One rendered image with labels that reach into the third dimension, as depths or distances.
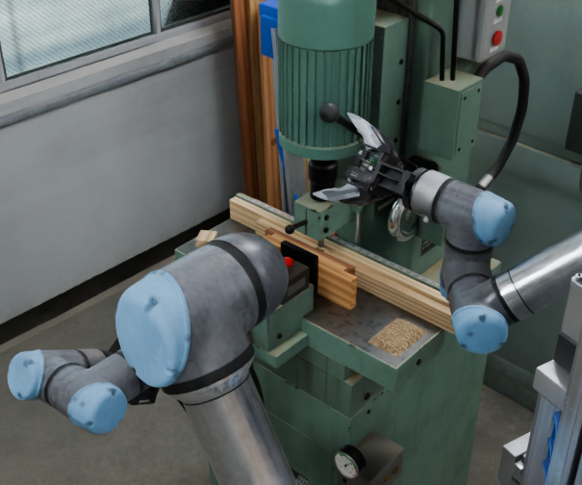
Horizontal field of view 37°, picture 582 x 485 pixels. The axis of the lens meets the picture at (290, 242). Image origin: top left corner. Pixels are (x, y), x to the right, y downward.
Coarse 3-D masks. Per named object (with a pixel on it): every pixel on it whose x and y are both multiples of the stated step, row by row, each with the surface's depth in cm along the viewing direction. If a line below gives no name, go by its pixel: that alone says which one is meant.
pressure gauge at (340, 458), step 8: (344, 448) 173; (352, 448) 172; (336, 456) 174; (344, 456) 172; (352, 456) 171; (360, 456) 172; (336, 464) 175; (344, 464) 173; (352, 464) 171; (360, 464) 171; (344, 472) 174; (352, 472) 173; (360, 472) 172
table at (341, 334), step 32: (224, 224) 202; (320, 320) 172; (352, 320) 172; (384, 320) 172; (416, 320) 172; (256, 352) 172; (288, 352) 170; (352, 352) 167; (384, 352) 164; (416, 352) 165; (384, 384) 165
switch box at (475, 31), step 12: (468, 0) 169; (480, 0) 167; (492, 0) 167; (504, 0) 171; (468, 12) 170; (480, 12) 168; (492, 12) 169; (504, 12) 173; (468, 24) 171; (480, 24) 169; (492, 24) 171; (504, 24) 175; (468, 36) 172; (480, 36) 170; (492, 36) 173; (504, 36) 177; (468, 48) 173; (480, 48) 172; (480, 60) 173
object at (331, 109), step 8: (328, 104) 145; (320, 112) 145; (328, 112) 144; (336, 112) 145; (328, 120) 145; (336, 120) 148; (344, 120) 149; (352, 128) 152; (360, 136) 155; (408, 160) 171; (416, 160) 176; (424, 160) 175; (408, 168) 176; (416, 168) 174; (432, 168) 175; (440, 168) 182
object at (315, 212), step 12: (336, 180) 185; (300, 204) 177; (312, 204) 177; (324, 204) 177; (336, 204) 178; (348, 204) 181; (300, 216) 178; (312, 216) 176; (324, 216) 176; (336, 216) 179; (348, 216) 183; (300, 228) 180; (312, 228) 178; (324, 228) 178; (336, 228) 181
